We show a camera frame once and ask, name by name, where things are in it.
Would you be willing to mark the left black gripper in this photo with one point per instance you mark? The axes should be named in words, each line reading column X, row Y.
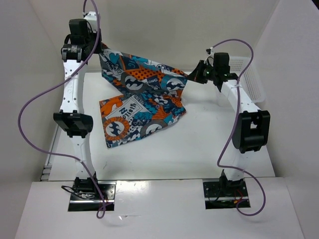
column 90, row 32

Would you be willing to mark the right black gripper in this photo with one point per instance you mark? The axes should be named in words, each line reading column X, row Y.
column 196, row 75

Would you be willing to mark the colourful patterned shorts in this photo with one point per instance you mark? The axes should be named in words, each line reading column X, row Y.
column 149, row 100

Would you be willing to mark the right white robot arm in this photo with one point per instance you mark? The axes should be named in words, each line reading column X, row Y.
column 251, row 129

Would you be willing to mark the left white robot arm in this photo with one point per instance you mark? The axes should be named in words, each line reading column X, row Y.
column 72, row 119

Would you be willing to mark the white perforated plastic basket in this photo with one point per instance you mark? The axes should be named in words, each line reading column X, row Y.
column 250, row 80

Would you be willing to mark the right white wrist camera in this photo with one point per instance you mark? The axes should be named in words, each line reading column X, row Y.
column 210, row 56

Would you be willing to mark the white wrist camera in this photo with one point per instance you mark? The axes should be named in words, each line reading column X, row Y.
column 210, row 56
column 92, row 18

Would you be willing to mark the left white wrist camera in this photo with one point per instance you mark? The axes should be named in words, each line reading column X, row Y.
column 92, row 18

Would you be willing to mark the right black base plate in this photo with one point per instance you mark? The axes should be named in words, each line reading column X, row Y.
column 217, row 198

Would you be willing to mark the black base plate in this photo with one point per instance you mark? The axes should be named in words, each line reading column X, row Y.
column 89, row 202
column 217, row 198

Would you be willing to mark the aluminium table edge rail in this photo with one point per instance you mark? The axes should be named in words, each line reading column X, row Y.
column 49, row 160

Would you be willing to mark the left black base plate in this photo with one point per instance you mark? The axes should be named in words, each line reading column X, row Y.
column 89, row 202

